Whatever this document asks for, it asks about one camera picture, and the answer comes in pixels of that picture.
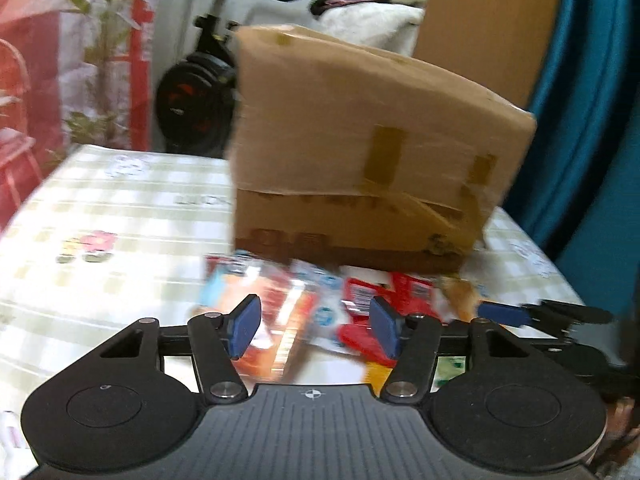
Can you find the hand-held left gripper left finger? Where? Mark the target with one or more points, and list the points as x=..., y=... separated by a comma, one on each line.
x=244, y=327

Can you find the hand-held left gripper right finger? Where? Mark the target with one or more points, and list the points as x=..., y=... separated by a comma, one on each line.
x=384, y=330

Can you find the teal curtain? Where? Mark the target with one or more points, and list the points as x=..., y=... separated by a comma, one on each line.
x=585, y=135

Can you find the checked tablecloth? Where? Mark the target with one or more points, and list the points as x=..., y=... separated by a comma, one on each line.
x=125, y=240

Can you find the wooden board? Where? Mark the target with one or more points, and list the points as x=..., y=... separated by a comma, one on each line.
x=480, y=25

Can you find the red snack packet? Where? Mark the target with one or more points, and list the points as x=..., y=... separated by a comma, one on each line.
x=357, y=305
x=412, y=292

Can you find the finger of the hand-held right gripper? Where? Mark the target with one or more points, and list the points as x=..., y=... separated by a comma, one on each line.
x=502, y=313

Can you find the white fluffy cloth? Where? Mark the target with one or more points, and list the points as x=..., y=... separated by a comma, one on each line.
x=367, y=27

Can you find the black cloth with red print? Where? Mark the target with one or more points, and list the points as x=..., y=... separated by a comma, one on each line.
x=350, y=0

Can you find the light blue snack packet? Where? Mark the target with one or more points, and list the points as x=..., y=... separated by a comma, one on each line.
x=225, y=280

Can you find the taped cardboard box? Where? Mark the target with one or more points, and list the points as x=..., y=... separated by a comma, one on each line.
x=360, y=150

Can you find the white blue-dotted snack packet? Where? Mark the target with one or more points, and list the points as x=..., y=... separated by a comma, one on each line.
x=325, y=310

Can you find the orange snack packet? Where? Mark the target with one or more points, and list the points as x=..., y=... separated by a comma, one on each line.
x=285, y=320

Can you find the clear packet with brown snack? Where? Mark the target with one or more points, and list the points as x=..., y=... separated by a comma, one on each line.
x=457, y=297

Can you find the black exercise bike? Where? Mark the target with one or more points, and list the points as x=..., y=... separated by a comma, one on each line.
x=200, y=105

